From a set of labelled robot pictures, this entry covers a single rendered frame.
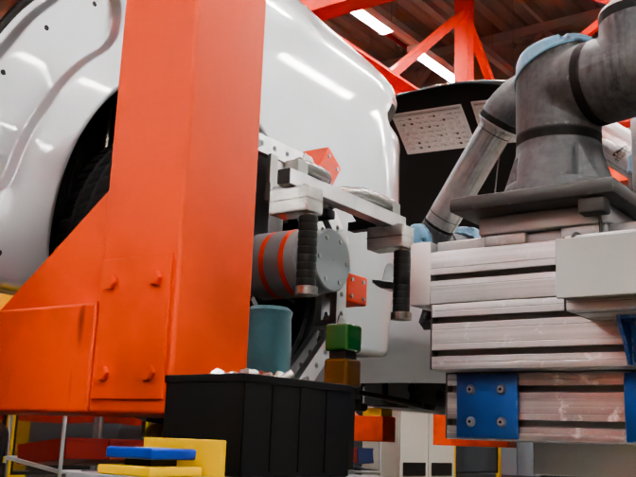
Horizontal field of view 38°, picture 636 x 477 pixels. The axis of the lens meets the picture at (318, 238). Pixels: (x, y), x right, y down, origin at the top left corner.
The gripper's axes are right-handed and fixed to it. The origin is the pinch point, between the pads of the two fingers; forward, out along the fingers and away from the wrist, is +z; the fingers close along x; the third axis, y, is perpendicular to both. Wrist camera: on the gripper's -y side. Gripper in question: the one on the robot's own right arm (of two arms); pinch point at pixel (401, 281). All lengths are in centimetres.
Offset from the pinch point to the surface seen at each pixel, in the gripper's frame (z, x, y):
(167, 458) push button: 93, 26, -36
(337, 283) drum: 15.3, -6.0, -2.4
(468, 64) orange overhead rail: -577, -269, 323
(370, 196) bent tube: 9.7, -2.2, 16.6
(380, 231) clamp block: 2.7, -3.8, 10.8
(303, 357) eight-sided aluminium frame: 0.4, -24.7, -15.3
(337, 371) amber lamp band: 57, 23, -24
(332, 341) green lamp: 57, 22, -20
